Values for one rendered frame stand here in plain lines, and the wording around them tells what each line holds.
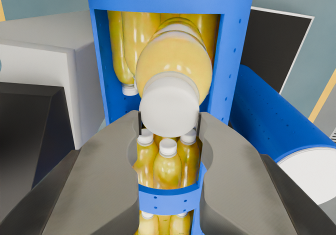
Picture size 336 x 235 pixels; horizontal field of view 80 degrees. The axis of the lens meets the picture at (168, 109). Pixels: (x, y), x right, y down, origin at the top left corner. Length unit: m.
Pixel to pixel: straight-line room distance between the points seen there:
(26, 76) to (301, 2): 1.62
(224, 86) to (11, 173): 0.37
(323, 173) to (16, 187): 0.81
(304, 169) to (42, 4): 1.71
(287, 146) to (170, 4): 0.60
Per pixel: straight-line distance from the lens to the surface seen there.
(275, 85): 1.65
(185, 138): 0.49
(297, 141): 0.77
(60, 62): 0.43
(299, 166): 0.78
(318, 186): 0.88
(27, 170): 0.40
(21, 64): 0.47
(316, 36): 1.84
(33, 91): 0.44
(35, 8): 1.77
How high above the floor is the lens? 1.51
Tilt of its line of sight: 61 degrees down
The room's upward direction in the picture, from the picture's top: 178 degrees counter-clockwise
